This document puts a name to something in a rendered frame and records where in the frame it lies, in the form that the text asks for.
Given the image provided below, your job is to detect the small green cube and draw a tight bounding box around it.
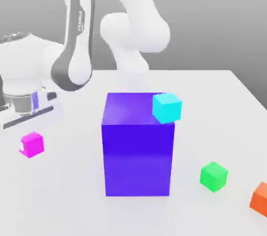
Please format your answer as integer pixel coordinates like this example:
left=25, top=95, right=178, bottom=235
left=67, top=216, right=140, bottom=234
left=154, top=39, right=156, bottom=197
left=199, top=161, right=229, bottom=193

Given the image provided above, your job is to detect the small cyan cube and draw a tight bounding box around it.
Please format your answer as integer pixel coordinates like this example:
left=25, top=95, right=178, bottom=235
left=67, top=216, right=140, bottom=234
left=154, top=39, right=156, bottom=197
left=152, top=92, right=183, bottom=125

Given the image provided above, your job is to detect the small orange cube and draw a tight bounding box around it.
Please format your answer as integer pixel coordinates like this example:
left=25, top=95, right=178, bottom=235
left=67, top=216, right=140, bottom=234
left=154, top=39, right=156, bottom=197
left=249, top=181, right=267, bottom=218

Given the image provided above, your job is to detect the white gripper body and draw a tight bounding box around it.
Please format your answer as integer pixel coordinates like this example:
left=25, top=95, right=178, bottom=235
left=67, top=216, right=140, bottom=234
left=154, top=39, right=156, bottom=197
left=0, top=105, right=63, bottom=136

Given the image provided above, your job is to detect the small magenta cube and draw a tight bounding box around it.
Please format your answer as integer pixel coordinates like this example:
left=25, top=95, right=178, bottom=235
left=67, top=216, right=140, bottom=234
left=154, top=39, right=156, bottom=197
left=19, top=131, right=45, bottom=159

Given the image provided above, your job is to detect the large blue box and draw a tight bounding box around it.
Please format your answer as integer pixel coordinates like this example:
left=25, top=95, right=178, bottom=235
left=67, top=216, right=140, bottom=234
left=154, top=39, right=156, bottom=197
left=101, top=92, right=175, bottom=197

